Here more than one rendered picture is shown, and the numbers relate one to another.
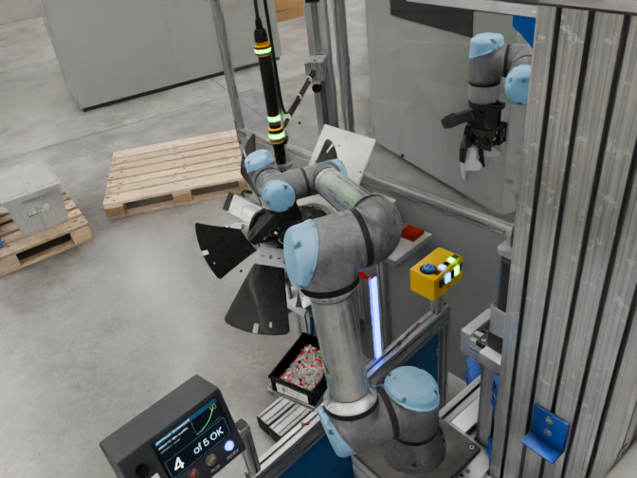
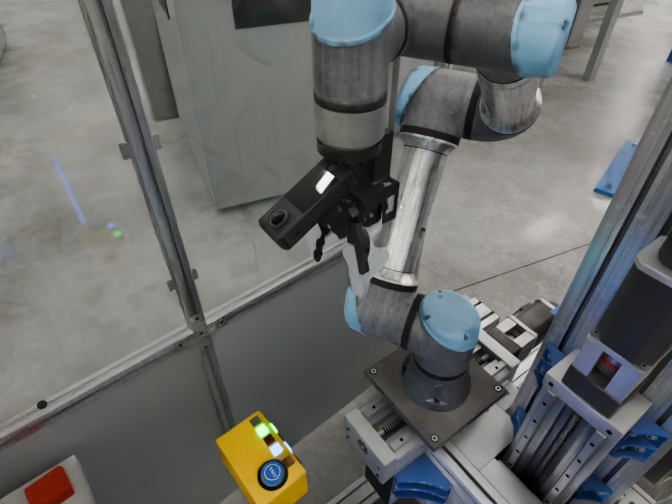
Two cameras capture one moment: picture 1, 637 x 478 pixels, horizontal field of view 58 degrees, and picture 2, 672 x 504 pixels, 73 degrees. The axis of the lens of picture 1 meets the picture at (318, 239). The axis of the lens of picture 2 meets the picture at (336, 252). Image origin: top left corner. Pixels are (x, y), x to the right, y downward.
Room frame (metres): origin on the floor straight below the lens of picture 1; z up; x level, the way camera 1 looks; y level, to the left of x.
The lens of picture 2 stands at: (1.34, 0.01, 1.92)
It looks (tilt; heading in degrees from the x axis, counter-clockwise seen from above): 42 degrees down; 270
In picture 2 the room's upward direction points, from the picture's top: straight up
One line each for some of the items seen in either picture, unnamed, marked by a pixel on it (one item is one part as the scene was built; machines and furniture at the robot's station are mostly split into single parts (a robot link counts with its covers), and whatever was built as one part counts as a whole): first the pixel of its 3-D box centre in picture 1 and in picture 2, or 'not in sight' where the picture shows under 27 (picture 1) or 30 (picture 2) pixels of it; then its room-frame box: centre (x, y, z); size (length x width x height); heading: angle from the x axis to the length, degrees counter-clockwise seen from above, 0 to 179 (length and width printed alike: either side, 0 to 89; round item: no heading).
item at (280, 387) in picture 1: (308, 368); not in sight; (1.31, 0.09, 0.85); 0.22 x 0.17 x 0.07; 146
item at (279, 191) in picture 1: (281, 188); not in sight; (1.25, 0.07, 1.55); 0.11 x 0.11 x 0.08; 15
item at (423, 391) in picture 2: not in sight; (438, 366); (1.12, -0.56, 1.09); 0.15 x 0.15 x 0.10
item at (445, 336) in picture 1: (440, 395); not in sight; (1.50, -0.40, 0.39); 0.04 x 0.04 x 0.78; 40
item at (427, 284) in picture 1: (436, 274); (262, 467); (1.48, -0.38, 1.02); 0.16 x 0.10 x 0.11; 130
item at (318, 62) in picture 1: (317, 67); not in sight; (2.17, -0.08, 1.54); 0.10 x 0.07 x 0.09; 165
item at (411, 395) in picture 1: (409, 401); not in sight; (0.83, -0.15, 1.20); 0.13 x 0.12 x 0.14; 105
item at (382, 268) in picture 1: (384, 310); not in sight; (2.01, -0.26, 0.42); 0.04 x 0.04 x 0.83; 40
